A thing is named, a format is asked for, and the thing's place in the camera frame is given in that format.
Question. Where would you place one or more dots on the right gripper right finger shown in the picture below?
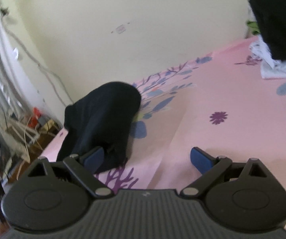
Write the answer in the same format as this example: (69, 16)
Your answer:
(211, 169)

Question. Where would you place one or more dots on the black red white patterned sweater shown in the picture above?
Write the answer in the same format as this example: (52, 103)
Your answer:
(102, 118)

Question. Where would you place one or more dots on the black folded garment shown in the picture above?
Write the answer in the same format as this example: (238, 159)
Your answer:
(271, 19)

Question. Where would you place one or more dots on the pink floral bed sheet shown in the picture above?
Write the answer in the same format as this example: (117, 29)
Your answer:
(219, 103)

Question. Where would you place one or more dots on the green object by wall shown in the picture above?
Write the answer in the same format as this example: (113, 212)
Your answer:
(253, 27)

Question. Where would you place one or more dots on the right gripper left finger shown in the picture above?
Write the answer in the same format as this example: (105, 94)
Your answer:
(82, 168)

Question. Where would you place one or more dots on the wooden side table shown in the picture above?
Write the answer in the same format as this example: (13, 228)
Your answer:
(36, 143)

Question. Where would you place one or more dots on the red plastic bag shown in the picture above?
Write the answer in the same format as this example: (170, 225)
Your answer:
(34, 119)

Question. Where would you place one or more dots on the white folded cloth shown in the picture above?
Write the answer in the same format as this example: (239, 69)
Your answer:
(269, 68)

